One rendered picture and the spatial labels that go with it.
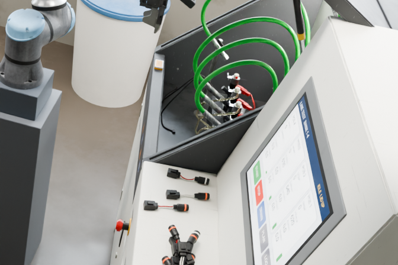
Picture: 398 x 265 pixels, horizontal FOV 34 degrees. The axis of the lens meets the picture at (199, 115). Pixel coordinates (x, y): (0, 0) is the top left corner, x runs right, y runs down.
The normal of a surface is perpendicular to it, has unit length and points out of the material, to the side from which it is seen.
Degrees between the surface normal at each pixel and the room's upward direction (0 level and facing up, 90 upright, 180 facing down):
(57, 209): 0
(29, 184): 90
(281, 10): 90
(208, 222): 0
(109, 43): 94
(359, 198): 76
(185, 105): 0
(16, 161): 90
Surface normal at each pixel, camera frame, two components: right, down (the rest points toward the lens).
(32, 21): 0.17, -0.72
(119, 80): 0.24, 0.67
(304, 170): -0.89, -0.37
